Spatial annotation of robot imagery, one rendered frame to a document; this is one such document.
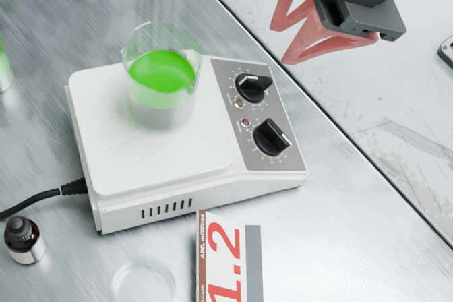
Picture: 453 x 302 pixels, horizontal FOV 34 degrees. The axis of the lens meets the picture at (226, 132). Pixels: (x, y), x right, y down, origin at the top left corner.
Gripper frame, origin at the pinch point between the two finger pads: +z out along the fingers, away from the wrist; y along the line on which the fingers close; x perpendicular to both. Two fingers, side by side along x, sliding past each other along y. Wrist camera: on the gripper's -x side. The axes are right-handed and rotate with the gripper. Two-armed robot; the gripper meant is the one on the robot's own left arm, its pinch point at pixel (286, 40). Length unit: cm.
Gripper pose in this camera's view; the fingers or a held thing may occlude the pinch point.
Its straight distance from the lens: 65.5
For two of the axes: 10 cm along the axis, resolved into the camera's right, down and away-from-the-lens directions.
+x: 7.8, 0.6, 6.3
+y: 2.6, 8.7, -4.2
